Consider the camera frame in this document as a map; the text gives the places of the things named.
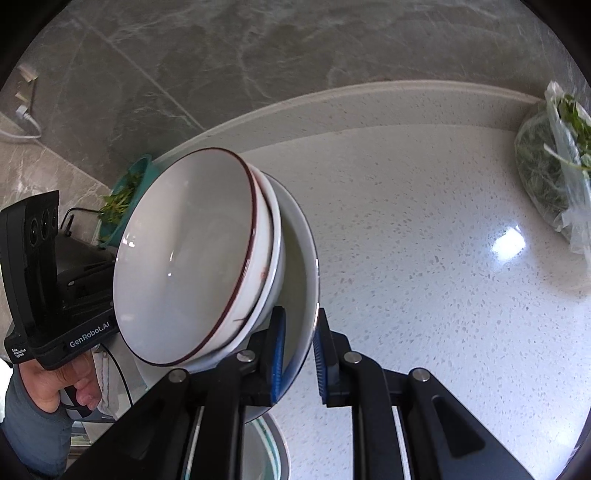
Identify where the teal floral plate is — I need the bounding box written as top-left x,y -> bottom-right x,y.
242,413 -> 290,480

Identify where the white bowl with dark rim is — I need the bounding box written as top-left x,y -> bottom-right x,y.
113,148 -> 273,367

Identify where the steel rice cooker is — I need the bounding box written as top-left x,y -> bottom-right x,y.
55,207 -> 114,317

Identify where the left hand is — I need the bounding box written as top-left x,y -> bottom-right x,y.
18,352 -> 102,413

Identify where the wall socket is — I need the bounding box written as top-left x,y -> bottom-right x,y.
15,64 -> 38,105

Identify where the white deep plate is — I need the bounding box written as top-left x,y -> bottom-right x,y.
134,171 -> 320,405

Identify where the grey left sleeve forearm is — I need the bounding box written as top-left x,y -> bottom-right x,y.
1,367 -> 73,479

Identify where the plastic bag of greens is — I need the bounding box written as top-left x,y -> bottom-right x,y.
514,81 -> 590,257

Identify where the white plug and cable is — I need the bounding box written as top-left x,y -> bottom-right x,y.
0,103 -> 44,140

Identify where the green basin with vegetables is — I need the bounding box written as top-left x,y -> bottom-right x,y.
98,155 -> 159,248

